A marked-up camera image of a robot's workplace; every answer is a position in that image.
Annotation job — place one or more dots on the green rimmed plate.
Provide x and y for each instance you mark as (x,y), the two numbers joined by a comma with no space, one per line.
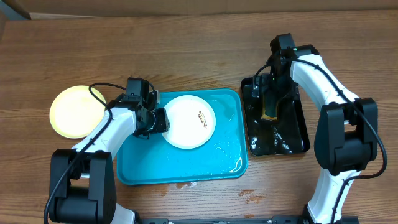
(76,111)

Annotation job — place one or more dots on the teal plastic tray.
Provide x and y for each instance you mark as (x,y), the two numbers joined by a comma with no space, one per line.
(223,156)

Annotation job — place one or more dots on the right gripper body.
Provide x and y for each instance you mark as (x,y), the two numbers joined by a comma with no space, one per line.
(286,91)

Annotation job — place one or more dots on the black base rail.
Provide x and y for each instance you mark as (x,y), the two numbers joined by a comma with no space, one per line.
(274,220)

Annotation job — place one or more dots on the green yellow sponge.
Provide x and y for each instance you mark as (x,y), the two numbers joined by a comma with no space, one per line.
(269,107)

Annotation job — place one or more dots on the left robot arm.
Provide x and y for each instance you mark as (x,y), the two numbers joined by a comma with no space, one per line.
(82,185)

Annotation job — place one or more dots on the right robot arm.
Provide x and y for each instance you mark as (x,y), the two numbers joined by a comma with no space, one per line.
(346,139)

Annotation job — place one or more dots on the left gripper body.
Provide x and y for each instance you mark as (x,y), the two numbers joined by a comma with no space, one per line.
(157,122)

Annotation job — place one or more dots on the white plate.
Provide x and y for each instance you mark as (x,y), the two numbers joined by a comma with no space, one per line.
(192,122)

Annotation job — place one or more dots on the black rectangular tray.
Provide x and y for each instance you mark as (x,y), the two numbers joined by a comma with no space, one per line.
(285,135)

